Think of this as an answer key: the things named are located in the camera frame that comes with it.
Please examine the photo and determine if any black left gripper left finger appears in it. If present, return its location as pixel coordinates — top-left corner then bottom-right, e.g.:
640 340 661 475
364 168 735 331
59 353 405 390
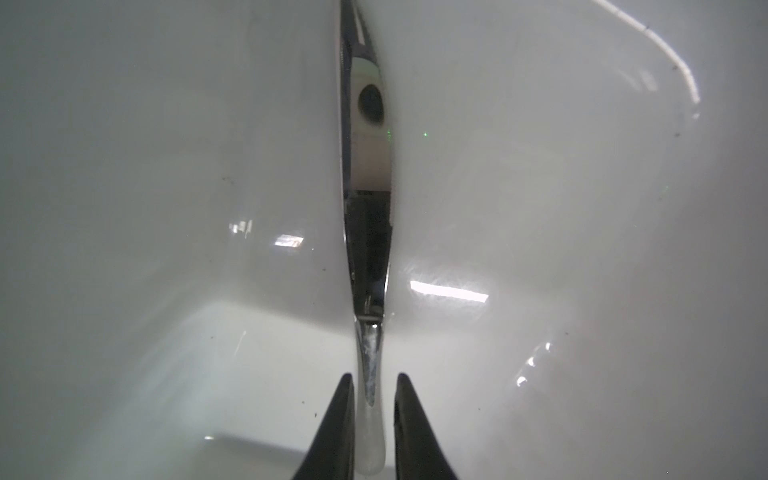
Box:
292 373 355 480

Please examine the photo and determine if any white rectangular tray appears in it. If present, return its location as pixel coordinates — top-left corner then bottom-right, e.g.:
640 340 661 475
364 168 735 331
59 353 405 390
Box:
1 1 767 479

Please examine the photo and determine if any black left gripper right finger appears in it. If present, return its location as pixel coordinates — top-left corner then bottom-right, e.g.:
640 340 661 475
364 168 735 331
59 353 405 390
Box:
394 373 458 480

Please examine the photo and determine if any silver table knife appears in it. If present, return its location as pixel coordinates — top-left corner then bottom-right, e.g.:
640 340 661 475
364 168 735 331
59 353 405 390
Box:
336 0 393 476

